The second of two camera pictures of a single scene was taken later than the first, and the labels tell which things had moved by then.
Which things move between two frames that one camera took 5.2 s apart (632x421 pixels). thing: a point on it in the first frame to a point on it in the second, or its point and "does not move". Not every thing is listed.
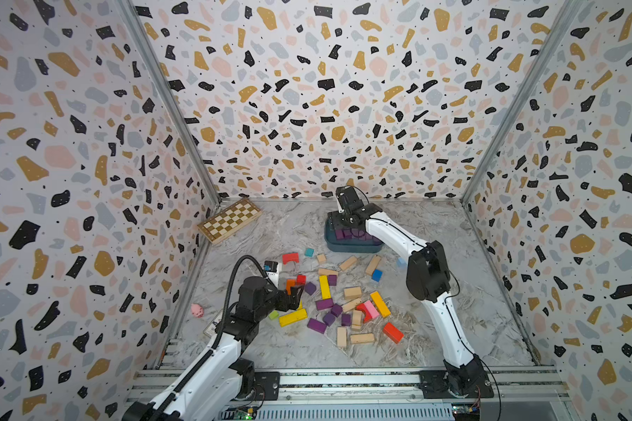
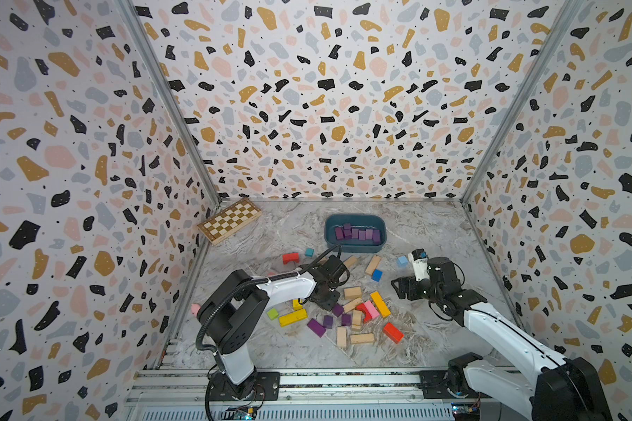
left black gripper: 294,299 to 333,303
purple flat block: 317,325 does not move
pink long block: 374,313 does not move
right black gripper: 333,215 to 412,282
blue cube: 377,274 does not move
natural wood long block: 372,264 does not move
